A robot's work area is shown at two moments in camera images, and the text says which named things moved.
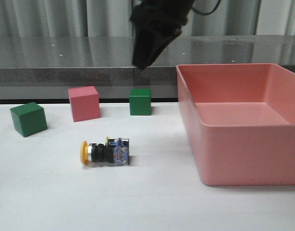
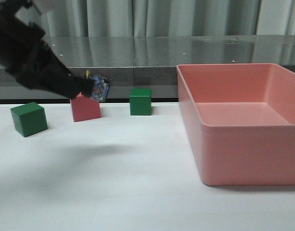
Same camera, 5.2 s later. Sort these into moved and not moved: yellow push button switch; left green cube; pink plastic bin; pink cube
Moved: yellow push button switch
Not moved: pink cube; left green cube; pink plastic bin
